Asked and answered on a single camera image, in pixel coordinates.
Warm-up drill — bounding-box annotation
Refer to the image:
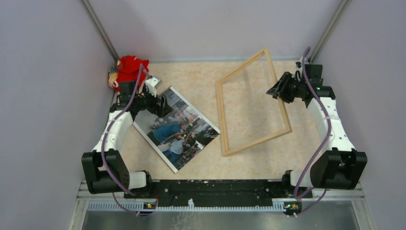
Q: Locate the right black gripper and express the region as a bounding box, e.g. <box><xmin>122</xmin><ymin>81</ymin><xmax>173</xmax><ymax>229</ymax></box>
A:
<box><xmin>266</xmin><ymin>72</ymin><xmax>305</xmax><ymax>104</ymax></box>

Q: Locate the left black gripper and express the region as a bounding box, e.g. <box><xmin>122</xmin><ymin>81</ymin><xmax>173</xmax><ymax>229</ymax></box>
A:
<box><xmin>133</xmin><ymin>85</ymin><xmax>173</xmax><ymax>118</ymax></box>

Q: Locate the printed photo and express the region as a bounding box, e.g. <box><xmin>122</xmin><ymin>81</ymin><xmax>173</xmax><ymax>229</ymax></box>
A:
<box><xmin>133</xmin><ymin>87</ymin><xmax>221</xmax><ymax>173</ymax></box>

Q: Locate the wooden picture frame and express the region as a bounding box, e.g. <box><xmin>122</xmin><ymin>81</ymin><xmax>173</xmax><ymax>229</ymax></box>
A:
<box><xmin>215</xmin><ymin>47</ymin><xmax>293</xmax><ymax>157</ymax></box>

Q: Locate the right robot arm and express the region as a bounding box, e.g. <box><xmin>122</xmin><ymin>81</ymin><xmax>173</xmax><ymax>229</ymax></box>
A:
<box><xmin>267</xmin><ymin>61</ymin><xmax>368</xmax><ymax>197</ymax></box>

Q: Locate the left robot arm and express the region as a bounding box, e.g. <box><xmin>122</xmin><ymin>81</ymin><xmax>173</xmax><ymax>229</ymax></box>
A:
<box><xmin>81</xmin><ymin>77</ymin><xmax>172</xmax><ymax>198</ymax></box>

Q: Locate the red crumpled cloth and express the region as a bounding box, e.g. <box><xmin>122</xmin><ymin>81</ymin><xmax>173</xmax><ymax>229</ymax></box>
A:
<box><xmin>108</xmin><ymin>56</ymin><xmax>149</xmax><ymax>92</ymax></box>

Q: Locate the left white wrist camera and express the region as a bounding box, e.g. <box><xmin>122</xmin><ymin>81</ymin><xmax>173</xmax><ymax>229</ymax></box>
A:
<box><xmin>145</xmin><ymin>76</ymin><xmax>162</xmax><ymax>97</ymax></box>

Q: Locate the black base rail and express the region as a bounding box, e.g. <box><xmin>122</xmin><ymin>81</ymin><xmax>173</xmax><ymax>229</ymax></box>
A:
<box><xmin>124</xmin><ymin>179</ymin><xmax>294</xmax><ymax>207</ymax></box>

